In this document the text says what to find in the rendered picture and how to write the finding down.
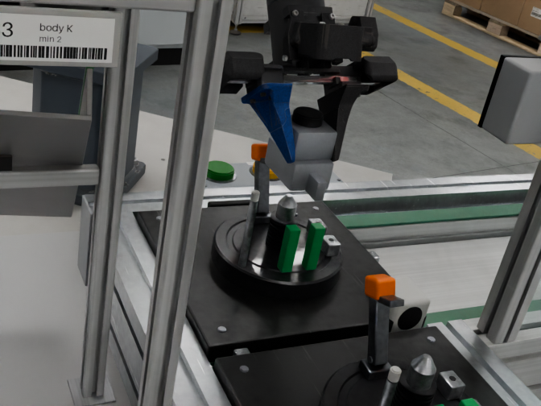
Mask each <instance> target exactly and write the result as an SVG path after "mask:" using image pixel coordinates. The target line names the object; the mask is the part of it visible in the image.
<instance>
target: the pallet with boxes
mask: <svg viewBox="0 0 541 406"><path fill-rule="evenodd" d="M461 6H464V7H466V8H468V9H467V12H466V13H468V14H471V15H473V16H475V17H478V18H479V19H483V20H485V21H486V22H488V26H487V27H484V26H482V25H481V24H478V23H475V22H474V21H471V20H469V19H467V18H464V17H462V16H461V11H462V7H461ZM441 13H442V14H444V15H447V16H449V17H451V18H454V19H456V20H458V21H461V22H463V23H465V24H468V25H469V26H471V27H474V28H476V29H478V30H480V31H483V32H485V33H487V34H489V35H492V36H494V37H496V38H498V39H501V40H503V41H505V42H507V43H509V44H512V45H514V46H516V47H518V48H521V49H523V50H525V51H527V52H529V53H532V54H534V55H536V56H541V40H539V39H538V38H539V35H541V0H445V1H444V6H443V10H442V12H441ZM508 31H510V32H512V33H515V34H516V35H520V36H522V37H523V38H525V39H528V40H530V41H533V42H535V43H537V44H539V48H538V50H537V49H534V48H532V47H530V46H527V45H525V44H524V43H520V42H518V41H517V40H515V39H511V38H510V37H508V36H507V34H508Z"/></svg>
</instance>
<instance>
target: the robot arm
mask: <svg viewBox="0 0 541 406"><path fill-rule="evenodd" d="M266 5H267V14H268V21H267V22H266V23H265V24H263V29H264V34H265V35H270V44H271V51H272V58H273V61H271V62H270V63H269V64H264V61H263V55H262V54H260V53H258V52H234V51H227V52H226V53H225V62H224V68H223V73H222V78H221V88H220V93H231V94H237V93H238V92H239V90H240V89H241V88H242V87H243V84H246V93H247V95H245V96H244V97H242V98H241V100H242V103H243V104H250V105H251V107H252V108H253V110H254V111H255V113H256V114H257V115H258V116H259V118H260V119H261V120H262V122H263V123H264V125H265V126H266V128H267V130H268V131H269V132H270V135H271V136H272V138H273V140H274V141H275V143H276V145H277V146H278V148H279V150H280V151H281V153H282V155H283V157H284V159H285V160H286V162H287V163H288V164H291V163H293V162H295V141H294V135H293V130H292V124H291V112H290V108H289V107H290V106H289V102H290V97H291V89H292V85H324V96H323V97H321V98H319V99H317V102H318V107H319V111H320V112H321V113H322V114H323V115H324V119H323V120H324V121H325V122H326V123H327V124H329V125H330V127H331V128H333V129H334V130H335V131H336V132H337V139H336V142H335V146H334V150H333V154H332V158H331V159H330V160H331V161H332V162H335V161H338V160H339V157H340V153H341V147H342V143H343V139H344V135H345V129H346V125H347V122H348V118H349V114H350V111H351V109H352V107H353V103H354V102H355V101H356V100H357V98H358V97H360V96H361V95H368V94H371V93H373V92H375V91H377V90H379V89H381V88H383V87H385V86H387V85H390V84H392V83H394V82H396V81H397V80H398V71H397V66H396V63H395V62H394V61H393V60H392V59H391V58H390V57H389V56H363V57H361V52H374V50H375V49H376V48H377V46H378V28H377V23H376V18H375V17H365V16H352V17H351V19H350V21H349V25H348V26H346V25H344V24H343V23H338V25H336V24H335V14H334V13H333V12H332V7H328V6H325V4H324V0H266ZM343 59H350V61H354V62H353V63H351V64H349V65H347V66H332V65H338V64H340V63H342V62H343ZM287 74H292V75H287ZM312 74H320V75H319V76H310V75H312ZM296 75H297V76H296Z"/></svg>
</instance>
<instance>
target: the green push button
mask: <svg viewBox="0 0 541 406"><path fill-rule="evenodd" d="M233 175H234V168H233V166H232V165H230V164H228V163H226V162H223V161H219V160H213V161H209V166H208V172H207V177H208V178H210V179H213V180H221V181H225V180H231V179H233Z"/></svg>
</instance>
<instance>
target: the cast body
mask: <svg viewBox="0 0 541 406"><path fill-rule="evenodd" d="M323 119H324V115H323V114H322V113H321V112H320V111H319V110H316V109H314V108H311V107H305V106H301V107H297V108H296V109H294V111H293V114H291V124H292V130H293V135H294V141H295V162H293V163H291V164H288V163H287V162H286V160H285V159H284V157H283V155H282V153H281V151H280V150H279V148H278V146H277V145H276V143H275V141H274V140H273V138H272V137H270V138H269V140H268V145H267V149H266V158H265V164H266V165H267V166H268V167H269V168H270V169H271V171H272V172H273V173H274V174H275V175H276V176H277V177H278V178H279V179H280V180H281V181H282V182H283V183H284V185H285V186H286V187H287V188H288V189H289V190H290V191H304V190H305V191H306V192H307V194H308V195H309V196H310V197H311V198H312V199H313V200H314V201H322V200H323V199H324V192H325V189H328V187H329V182H330V179H331V175H332V170H333V165H334V163H333V162H332V161H331V160H330V159H331V158H332V154H333V150H334V146H335V142H336V139H337V132H336V131H335V130H334V129H333V128H331V127H330V125H329V124H327V123H326V122H325V121H324V120H323Z"/></svg>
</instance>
